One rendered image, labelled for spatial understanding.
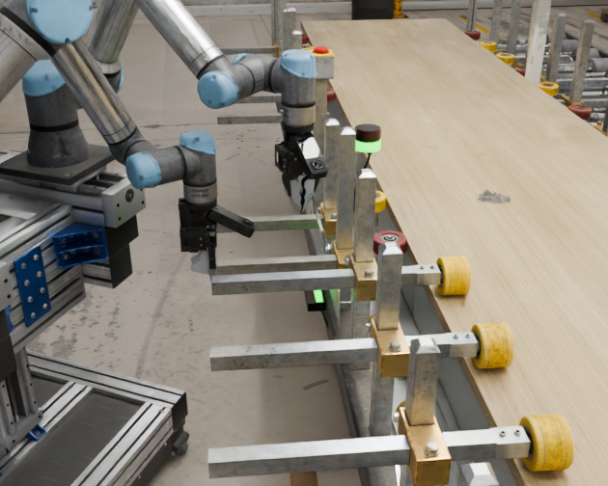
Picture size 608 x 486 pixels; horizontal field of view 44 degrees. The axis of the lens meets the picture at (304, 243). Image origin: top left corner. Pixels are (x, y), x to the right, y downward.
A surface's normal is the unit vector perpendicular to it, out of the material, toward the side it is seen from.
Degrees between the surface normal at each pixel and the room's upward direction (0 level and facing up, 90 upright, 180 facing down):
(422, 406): 90
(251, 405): 0
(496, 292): 0
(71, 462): 0
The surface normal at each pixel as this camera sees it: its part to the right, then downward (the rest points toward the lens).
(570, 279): 0.00, -0.89
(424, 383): 0.10, 0.46
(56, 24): 0.65, 0.27
